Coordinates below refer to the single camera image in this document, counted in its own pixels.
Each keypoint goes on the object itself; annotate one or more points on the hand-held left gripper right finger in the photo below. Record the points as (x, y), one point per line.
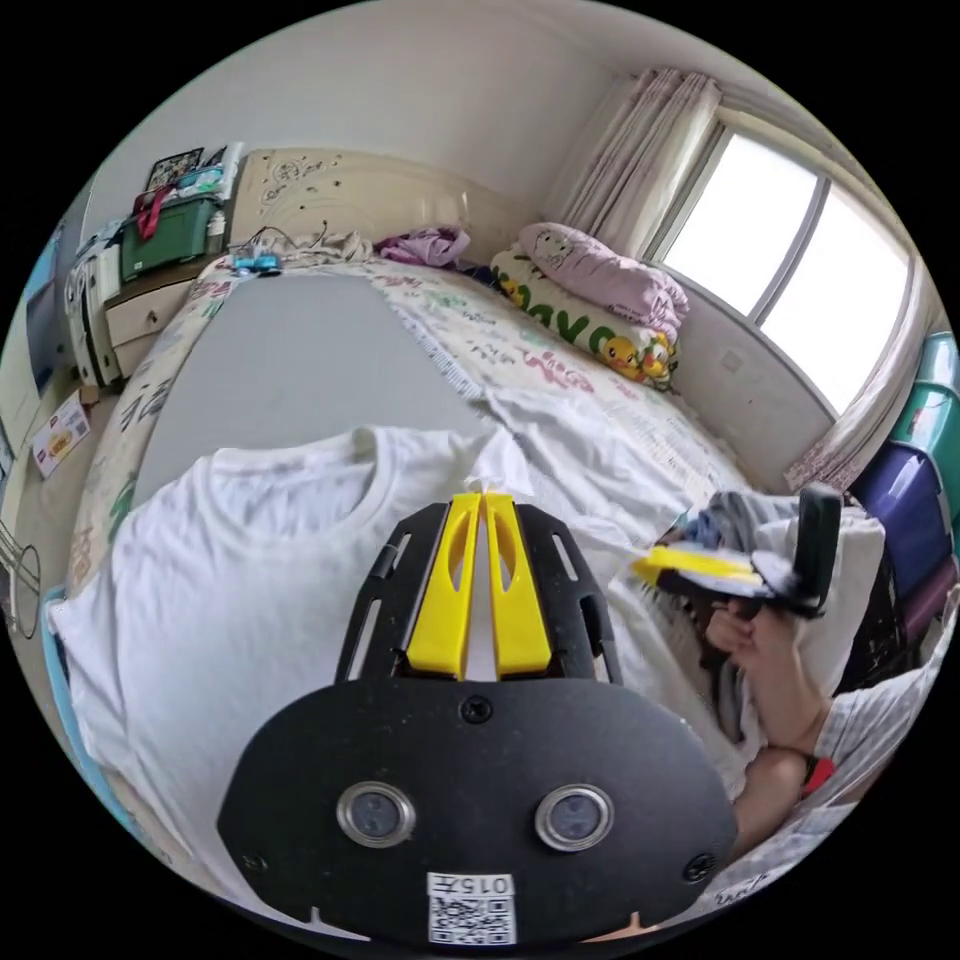
(517, 600)

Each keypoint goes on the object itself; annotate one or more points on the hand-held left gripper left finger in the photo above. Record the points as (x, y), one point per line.
(442, 600)

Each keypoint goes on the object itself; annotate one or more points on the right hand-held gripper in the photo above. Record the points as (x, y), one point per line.
(772, 589)

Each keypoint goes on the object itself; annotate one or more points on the white short sleeve shirt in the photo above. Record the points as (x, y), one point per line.
(247, 585)

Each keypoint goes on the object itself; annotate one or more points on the person's right forearm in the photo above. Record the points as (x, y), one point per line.
(795, 705)

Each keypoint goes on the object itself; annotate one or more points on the person's right hand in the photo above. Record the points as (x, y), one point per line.
(750, 637)

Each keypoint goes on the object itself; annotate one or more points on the pile of clothes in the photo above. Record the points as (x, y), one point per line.
(731, 521)

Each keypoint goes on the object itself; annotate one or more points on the stack of plastic bins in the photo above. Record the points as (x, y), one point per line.
(911, 510)

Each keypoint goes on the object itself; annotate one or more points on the person's body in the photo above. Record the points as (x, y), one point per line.
(870, 750)

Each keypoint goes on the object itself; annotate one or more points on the bed with printed sheet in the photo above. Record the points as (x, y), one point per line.
(517, 337)

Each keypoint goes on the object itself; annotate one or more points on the grey flat folding board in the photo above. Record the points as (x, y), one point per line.
(300, 360)

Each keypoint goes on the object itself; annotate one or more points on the duck print rolled quilt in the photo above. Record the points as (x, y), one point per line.
(570, 315)

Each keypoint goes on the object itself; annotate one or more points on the pink folded blanket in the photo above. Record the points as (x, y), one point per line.
(600, 274)

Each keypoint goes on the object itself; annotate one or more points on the window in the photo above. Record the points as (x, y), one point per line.
(780, 247)

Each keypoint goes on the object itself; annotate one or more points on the purple garment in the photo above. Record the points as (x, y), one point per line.
(424, 246)

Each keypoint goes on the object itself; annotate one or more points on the beige garment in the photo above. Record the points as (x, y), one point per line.
(337, 247)

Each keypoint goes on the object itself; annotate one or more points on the blue toy car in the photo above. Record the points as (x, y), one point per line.
(256, 262)

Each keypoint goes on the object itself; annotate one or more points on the beige drawer cupboard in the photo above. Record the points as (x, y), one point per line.
(142, 315)

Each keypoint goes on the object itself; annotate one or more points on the printed carton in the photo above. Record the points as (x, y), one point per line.
(60, 439)

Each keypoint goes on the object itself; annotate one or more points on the green storage box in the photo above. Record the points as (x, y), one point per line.
(169, 232)

